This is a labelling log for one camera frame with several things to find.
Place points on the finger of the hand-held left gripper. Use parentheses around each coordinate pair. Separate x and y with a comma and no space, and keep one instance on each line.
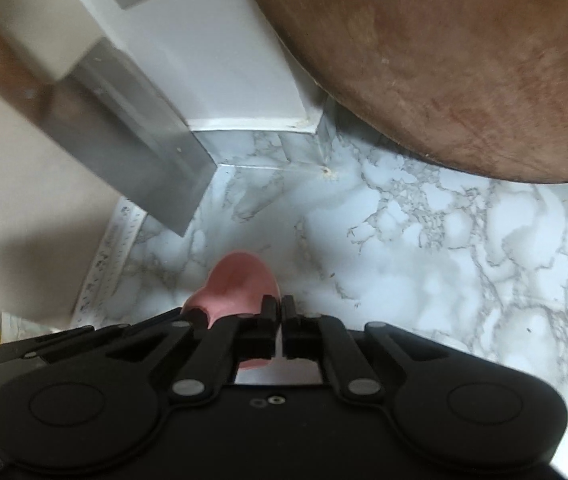
(39,342)

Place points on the round wooden cutting board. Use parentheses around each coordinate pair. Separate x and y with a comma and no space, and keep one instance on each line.
(439,60)

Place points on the white patterned trim strip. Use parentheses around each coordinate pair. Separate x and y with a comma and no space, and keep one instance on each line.
(109,255)

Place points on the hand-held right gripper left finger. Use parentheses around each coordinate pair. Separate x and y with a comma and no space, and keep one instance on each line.
(269,320)

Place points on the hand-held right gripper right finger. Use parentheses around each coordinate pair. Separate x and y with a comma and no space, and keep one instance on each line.
(288,320)

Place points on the small pink heart-shaped dish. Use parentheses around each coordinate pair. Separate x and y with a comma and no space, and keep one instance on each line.
(236,285)

